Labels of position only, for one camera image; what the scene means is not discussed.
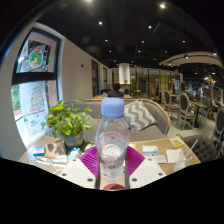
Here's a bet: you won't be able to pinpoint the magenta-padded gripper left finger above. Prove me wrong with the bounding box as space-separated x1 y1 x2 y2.
59 146 101 190

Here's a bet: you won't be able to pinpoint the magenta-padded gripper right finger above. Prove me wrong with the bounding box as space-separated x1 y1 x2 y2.
124 145 168 190

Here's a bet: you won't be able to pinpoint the clear blue-capped water bottle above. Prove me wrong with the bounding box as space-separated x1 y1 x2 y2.
94 97 132 183

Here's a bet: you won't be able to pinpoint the small light blue carton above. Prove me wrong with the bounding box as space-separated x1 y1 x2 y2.
67 147 82 163

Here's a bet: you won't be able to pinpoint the small blue white pack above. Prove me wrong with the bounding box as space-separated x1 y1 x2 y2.
142 145 160 156

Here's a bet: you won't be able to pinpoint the white paper napkin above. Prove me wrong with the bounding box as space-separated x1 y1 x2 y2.
165 148 183 164

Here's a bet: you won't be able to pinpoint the brown cardboard card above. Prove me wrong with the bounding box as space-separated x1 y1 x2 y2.
44 141 67 158

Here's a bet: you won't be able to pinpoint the clear plastic cup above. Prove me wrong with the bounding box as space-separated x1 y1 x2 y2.
173 139 199 173

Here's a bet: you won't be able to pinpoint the yellow square card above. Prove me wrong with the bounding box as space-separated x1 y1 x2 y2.
169 135 184 148

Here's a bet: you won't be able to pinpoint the small blue box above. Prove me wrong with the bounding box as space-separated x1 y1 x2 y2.
32 145 46 157

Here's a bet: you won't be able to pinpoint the green potted plant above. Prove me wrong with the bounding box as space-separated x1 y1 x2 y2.
41 99 94 150

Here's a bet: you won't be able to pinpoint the grey curved sofa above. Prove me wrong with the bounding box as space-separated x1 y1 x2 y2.
63 98 172 143

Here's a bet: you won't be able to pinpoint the grey white zigzag cushion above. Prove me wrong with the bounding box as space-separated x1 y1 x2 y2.
123 99 158 132

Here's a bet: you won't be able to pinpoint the dark tufted armchair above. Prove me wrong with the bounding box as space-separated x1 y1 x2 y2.
181 134 219 163

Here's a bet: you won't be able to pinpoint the group of wooden chairs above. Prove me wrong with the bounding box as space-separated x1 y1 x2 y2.
159 88 224 148

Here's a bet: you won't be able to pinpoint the person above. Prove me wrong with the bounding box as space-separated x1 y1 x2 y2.
107 82 125 98

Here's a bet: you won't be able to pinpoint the dark-framed decorated window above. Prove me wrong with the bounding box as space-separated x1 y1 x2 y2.
10 28 63 144

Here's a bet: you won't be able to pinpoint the ceiling lights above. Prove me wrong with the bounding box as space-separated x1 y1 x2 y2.
83 0 194 61

